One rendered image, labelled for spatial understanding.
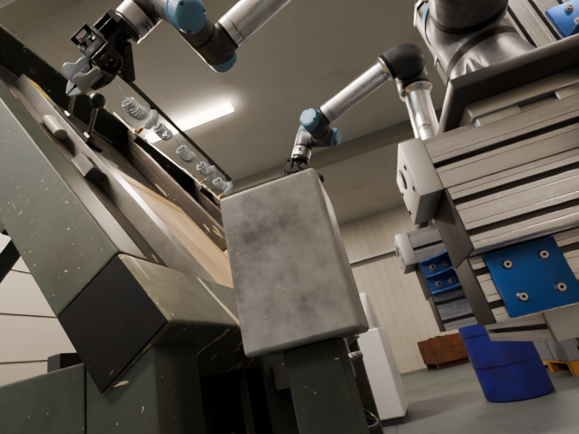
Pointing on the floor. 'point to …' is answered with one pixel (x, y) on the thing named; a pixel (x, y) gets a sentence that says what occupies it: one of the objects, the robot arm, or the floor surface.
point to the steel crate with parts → (443, 351)
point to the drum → (506, 367)
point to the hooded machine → (382, 369)
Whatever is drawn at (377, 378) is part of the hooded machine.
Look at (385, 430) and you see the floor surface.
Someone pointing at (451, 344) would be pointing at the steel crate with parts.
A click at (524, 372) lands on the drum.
